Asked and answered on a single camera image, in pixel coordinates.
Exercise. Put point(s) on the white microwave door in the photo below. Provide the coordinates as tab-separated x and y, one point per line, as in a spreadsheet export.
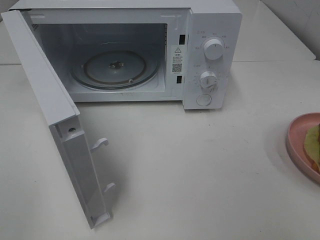
62	117

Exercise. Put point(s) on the white warning label sticker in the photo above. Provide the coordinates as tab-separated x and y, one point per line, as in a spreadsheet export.
177	59

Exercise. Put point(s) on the white timer knob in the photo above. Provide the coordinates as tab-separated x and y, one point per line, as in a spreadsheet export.
208	80

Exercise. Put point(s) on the pink round plate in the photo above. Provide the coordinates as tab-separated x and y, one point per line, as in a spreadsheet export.
295	137

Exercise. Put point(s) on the white bread sandwich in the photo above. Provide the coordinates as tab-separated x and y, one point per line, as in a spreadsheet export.
311	146

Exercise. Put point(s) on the white microwave oven body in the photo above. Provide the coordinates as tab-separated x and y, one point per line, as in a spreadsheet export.
63	26

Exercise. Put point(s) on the round white door button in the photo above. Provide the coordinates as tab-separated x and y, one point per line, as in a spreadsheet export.
204	100

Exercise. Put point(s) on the upper white power knob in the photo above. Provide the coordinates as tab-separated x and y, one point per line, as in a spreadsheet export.
213	48

